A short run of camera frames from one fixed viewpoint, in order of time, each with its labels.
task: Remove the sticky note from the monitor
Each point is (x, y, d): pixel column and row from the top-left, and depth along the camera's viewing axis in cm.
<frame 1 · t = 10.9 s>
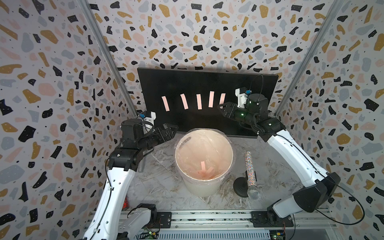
left hand: (173, 129, 66), fingers open
right hand: (220, 107, 70), fingers open
white lined waste bin: (204, 159, 85), point 12 cm above the table
multicolour glitter microphone: (253, 191, 64), point 23 cm above the table
black microphone stand: (238, 183, 88), on the table
pink notes in bin: (205, 175, 83), point 9 cm above the table

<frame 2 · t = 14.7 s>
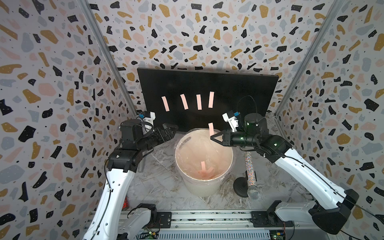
left hand: (173, 129, 66), fingers open
right hand: (211, 139, 62), fingers closed
the named things where they were.

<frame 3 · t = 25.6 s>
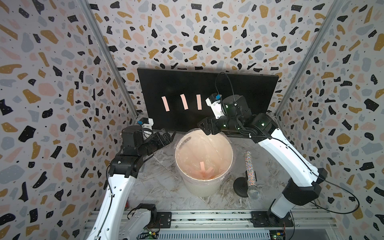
left hand: (171, 134, 68), fingers open
right hand: (203, 122, 63), fingers open
the named things where they were.

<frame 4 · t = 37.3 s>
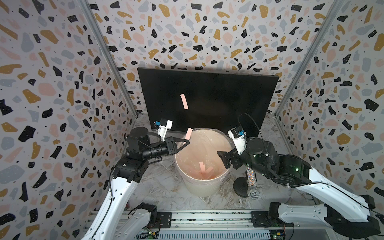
left hand: (189, 144, 60), fingers closed
right hand: (226, 148, 61), fingers open
the named things where they were.

